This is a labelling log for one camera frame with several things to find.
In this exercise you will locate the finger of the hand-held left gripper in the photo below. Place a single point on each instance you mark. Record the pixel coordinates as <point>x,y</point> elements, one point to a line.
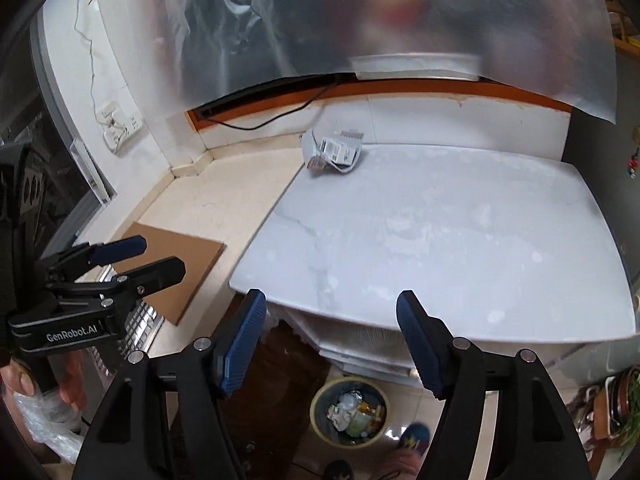
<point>155,272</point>
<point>120,247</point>

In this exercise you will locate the white paper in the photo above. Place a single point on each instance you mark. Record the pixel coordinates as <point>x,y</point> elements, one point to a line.
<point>340,412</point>

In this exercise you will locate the crumpled clear plastic bag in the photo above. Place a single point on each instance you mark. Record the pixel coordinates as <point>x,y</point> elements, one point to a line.
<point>45,430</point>

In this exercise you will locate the grey refrigerator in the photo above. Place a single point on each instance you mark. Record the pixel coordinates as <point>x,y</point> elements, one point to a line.
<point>595,145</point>

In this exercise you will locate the green tissue packet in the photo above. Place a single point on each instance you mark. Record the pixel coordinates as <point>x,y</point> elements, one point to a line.
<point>359,426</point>

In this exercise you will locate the hanging beaded ornament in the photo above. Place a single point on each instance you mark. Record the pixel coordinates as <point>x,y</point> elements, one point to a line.
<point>634,165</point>

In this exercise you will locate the white plastic wall holder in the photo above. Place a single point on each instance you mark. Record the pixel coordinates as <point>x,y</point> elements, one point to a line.
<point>92,175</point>

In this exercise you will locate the pink pants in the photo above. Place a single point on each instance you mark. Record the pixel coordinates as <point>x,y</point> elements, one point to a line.
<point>405,467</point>

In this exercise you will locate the white wrapper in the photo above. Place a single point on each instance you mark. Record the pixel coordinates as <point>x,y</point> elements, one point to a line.
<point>332,152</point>

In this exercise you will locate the brown wooden window frame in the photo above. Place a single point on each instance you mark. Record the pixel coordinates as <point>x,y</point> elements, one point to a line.
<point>500,91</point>

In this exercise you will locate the round cream-rimmed trash bin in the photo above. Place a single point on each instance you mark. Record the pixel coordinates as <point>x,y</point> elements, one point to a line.
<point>316,410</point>

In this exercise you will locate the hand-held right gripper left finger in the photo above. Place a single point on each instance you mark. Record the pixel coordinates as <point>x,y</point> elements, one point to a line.
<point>242,345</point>

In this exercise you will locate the person's left hand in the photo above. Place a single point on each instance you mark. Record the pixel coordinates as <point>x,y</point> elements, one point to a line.
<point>20,377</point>

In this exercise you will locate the white storage cabinet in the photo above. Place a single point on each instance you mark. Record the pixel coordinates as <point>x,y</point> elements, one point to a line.
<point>350,340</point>

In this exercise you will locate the brown wooden cabinet door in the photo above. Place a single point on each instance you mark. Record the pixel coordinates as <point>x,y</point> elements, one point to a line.
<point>280,385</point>

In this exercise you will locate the keyboard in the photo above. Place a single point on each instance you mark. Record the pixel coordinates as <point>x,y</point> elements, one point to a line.
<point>137,325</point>

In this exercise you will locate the white wall socket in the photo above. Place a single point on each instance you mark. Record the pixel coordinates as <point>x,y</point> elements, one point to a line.
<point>122,130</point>

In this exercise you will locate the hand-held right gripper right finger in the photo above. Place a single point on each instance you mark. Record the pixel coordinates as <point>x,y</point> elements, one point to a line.
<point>420,345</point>

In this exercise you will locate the brown cardboard sheet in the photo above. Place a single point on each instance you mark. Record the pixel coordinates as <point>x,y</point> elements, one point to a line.
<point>185,270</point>

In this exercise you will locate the yellow wooden rack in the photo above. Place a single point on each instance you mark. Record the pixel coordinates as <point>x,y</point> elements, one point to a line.
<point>625,30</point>

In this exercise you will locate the yellow snack wrapper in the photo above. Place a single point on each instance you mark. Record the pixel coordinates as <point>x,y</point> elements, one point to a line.
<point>377,410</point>

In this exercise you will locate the translucent plastic sheet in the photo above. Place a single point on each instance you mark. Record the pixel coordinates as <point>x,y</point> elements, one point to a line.
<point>400,10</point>

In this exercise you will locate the plastic-wrapped round pan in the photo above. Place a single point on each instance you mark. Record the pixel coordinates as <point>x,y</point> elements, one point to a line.
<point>620,395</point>

